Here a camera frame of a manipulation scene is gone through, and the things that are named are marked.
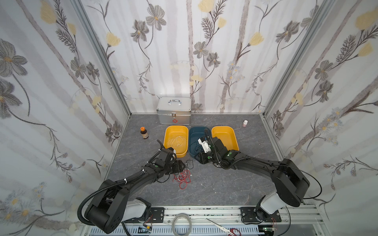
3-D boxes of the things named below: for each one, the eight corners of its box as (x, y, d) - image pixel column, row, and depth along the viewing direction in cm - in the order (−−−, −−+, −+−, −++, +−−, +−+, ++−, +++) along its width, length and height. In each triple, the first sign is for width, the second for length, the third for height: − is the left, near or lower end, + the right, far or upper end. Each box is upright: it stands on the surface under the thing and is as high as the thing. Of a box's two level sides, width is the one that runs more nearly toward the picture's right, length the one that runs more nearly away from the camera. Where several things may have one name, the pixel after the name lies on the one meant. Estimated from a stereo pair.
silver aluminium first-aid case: (159, 125, 115) (156, 111, 103) (162, 110, 126) (159, 95, 113) (191, 125, 115) (191, 111, 103) (191, 110, 126) (191, 96, 114)
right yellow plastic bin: (212, 150, 101) (213, 145, 96) (210, 131, 112) (211, 126, 107) (235, 150, 101) (238, 145, 96) (231, 131, 112) (233, 126, 107)
